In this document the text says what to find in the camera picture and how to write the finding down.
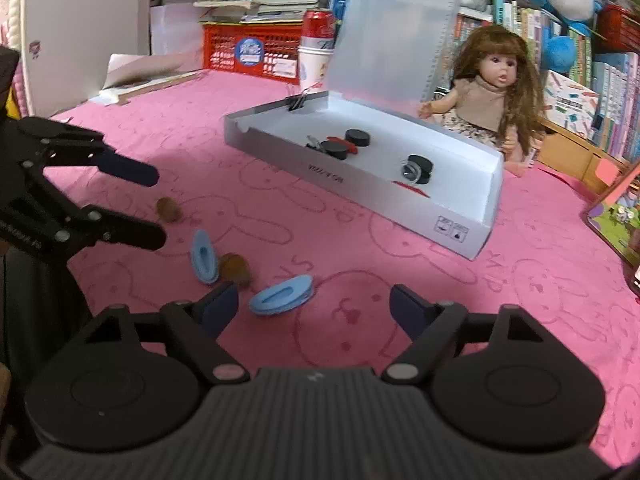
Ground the pink knitted cloth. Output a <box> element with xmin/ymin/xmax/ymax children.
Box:
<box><xmin>0</xmin><ymin>0</ymin><xmax>31</xmax><ymax>116</ymax></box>

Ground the pink sticky note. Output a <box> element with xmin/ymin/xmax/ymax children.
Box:
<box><xmin>594</xmin><ymin>158</ymin><xmax>629</xmax><ymax>189</ymax></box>

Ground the flat books pile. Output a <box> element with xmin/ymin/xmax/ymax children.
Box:
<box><xmin>99</xmin><ymin>52</ymin><xmax>207</xmax><ymax>107</ymax></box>

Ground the red drink can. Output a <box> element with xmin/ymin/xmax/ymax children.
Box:
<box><xmin>301</xmin><ymin>10</ymin><xmax>338</xmax><ymax>52</ymax></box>

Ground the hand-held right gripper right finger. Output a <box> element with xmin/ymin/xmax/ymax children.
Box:
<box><xmin>382</xmin><ymin>283</ymin><xmax>553</xmax><ymax>386</ymax></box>

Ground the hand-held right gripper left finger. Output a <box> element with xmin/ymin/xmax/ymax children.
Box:
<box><xmin>77</xmin><ymin>281</ymin><xmax>251</xmax><ymax>386</ymax></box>

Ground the red plastic crate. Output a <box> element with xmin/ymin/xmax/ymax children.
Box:
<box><xmin>202</xmin><ymin>23</ymin><xmax>306</xmax><ymax>80</ymax></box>

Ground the pink printed blanket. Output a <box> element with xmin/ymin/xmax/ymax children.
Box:
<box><xmin>45</xmin><ymin>67</ymin><xmax>640</xmax><ymax>472</ymax></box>

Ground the brown-haired doll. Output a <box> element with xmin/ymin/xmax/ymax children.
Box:
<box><xmin>417</xmin><ymin>27</ymin><xmax>549</xmax><ymax>179</ymax></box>

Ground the red mesh basket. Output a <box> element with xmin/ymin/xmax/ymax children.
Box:
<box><xmin>597</xmin><ymin>3</ymin><xmax>640</xmax><ymax>54</ymax></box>

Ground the blue oval plastic clip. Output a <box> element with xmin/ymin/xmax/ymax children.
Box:
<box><xmin>248</xmin><ymin>274</ymin><xmax>316</xmax><ymax>317</ymax></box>

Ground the blue oval lid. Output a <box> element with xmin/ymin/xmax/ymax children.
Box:
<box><xmin>192</xmin><ymin>229</ymin><xmax>220</xmax><ymax>285</ymax></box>

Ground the colourful picture book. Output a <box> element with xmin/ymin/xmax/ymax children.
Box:
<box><xmin>579</xmin><ymin>159</ymin><xmax>640</xmax><ymax>269</ymax></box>

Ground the large white board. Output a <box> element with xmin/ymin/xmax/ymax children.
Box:
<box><xmin>20</xmin><ymin>0</ymin><xmax>154</xmax><ymax>119</ymax></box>

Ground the row of upright books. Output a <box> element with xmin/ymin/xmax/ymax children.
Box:
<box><xmin>332</xmin><ymin>0</ymin><xmax>640</xmax><ymax>162</ymax></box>

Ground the red plastic piece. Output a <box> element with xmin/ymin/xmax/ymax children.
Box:
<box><xmin>327</xmin><ymin>135</ymin><xmax>360</xmax><ymax>156</ymax></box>

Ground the white paper cup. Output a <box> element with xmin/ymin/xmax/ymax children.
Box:
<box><xmin>297</xmin><ymin>45</ymin><xmax>335</xmax><ymax>92</ymax></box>

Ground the wooden shelf box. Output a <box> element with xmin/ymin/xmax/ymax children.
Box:
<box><xmin>537</xmin><ymin>119</ymin><xmax>632</xmax><ymax>197</ymax></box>

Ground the white cardboard box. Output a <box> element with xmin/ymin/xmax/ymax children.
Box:
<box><xmin>223</xmin><ymin>90</ymin><xmax>505</xmax><ymax>261</ymax></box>

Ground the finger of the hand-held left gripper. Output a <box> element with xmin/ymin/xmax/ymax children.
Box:
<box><xmin>10</xmin><ymin>116</ymin><xmax>161</xmax><ymax>187</ymax></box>
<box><xmin>20</xmin><ymin>170</ymin><xmax>168</xmax><ymax>262</ymax></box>

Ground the colourful printed box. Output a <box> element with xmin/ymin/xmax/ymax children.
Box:
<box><xmin>542</xmin><ymin>69</ymin><xmax>601</xmax><ymax>134</ymax></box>

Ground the brown round cookie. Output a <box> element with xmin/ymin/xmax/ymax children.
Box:
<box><xmin>155</xmin><ymin>197</ymin><xmax>184</xmax><ymax>224</ymax></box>
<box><xmin>219</xmin><ymin>253</ymin><xmax>252</xmax><ymax>289</ymax></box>

